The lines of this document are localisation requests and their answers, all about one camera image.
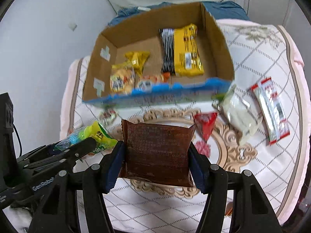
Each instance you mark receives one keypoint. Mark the cardboard box blue rim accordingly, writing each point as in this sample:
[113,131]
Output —
[141,33]

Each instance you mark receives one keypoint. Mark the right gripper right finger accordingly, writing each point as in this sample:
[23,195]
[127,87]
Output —
[251,211]

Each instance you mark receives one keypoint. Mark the blue bed sheet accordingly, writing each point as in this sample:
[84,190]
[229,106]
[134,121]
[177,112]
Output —
[219,10]

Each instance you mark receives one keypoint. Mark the yellow biscuit snack bag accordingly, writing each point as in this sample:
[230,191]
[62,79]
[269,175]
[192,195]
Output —
[122,79]

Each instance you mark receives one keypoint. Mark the white translucent snack packet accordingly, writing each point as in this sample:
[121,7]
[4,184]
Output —
[239,114]

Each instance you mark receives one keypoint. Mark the red triangular snack packet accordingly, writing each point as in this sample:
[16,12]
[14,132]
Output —
[205,123]

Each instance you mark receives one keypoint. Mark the orange panda snack bag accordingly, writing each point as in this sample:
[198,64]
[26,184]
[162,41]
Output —
[146,83]

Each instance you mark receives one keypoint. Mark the golden yellow snack packet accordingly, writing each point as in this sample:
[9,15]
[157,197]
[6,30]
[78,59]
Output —
[137,60]

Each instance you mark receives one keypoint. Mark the large yellow black bag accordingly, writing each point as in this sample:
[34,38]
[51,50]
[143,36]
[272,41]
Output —
[180,52]

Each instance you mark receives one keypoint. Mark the green candy snack bag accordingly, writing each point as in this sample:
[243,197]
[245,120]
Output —
[96,131]

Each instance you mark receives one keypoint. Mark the brown snack packet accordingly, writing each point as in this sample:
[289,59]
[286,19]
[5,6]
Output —
[157,153]

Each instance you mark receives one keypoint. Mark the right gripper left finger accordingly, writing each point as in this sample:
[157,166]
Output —
[58,210]

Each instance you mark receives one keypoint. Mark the white red striped packet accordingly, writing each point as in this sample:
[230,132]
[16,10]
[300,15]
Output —
[272,110]

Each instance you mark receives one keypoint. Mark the small round cartoon snack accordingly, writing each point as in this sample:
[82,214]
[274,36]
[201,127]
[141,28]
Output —
[108,116]

